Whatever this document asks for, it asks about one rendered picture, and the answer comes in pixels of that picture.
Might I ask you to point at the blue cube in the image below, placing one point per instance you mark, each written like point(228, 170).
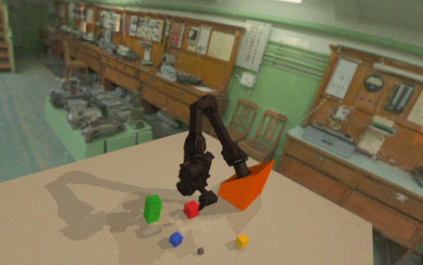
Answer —
point(175, 239)

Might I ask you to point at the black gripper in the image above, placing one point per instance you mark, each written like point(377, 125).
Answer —
point(206, 197)

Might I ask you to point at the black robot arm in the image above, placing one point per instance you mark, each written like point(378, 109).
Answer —
point(196, 162)

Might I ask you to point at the green block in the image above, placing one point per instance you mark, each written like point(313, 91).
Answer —
point(153, 204)
point(152, 217)

